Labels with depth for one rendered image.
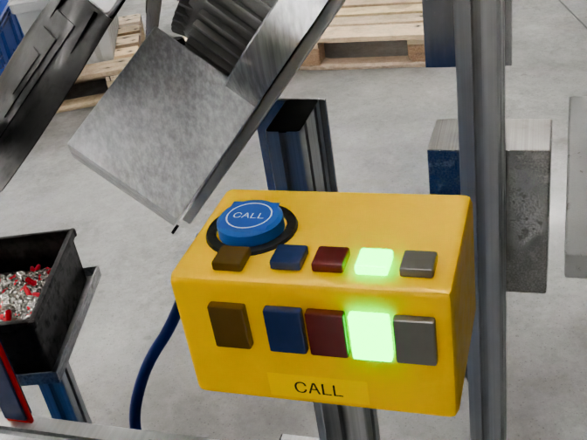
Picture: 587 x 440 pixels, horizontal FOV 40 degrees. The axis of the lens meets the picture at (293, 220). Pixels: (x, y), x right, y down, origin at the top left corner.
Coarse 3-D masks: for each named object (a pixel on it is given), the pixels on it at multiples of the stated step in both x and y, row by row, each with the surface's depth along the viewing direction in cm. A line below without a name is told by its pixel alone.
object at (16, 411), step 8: (0, 360) 64; (0, 368) 65; (0, 376) 65; (8, 376) 65; (0, 384) 66; (8, 384) 65; (0, 392) 66; (8, 392) 66; (0, 400) 67; (8, 400) 67; (16, 400) 66; (8, 408) 67; (16, 408) 67; (8, 416) 68; (16, 416) 68; (24, 416) 67
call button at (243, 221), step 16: (240, 208) 49; (256, 208) 49; (272, 208) 49; (224, 224) 48; (240, 224) 47; (256, 224) 47; (272, 224) 47; (224, 240) 48; (240, 240) 47; (256, 240) 47
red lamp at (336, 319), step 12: (312, 312) 44; (324, 312) 44; (336, 312) 43; (312, 324) 44; (324, 324) 44; (336, 324) 43; (312, 336) 44; (324, 336) 44; (336, 336) 44; (348, 336) 44; (312, 348) 45; (324, 348) 45; (336, 348) 44; (348, 348) 44
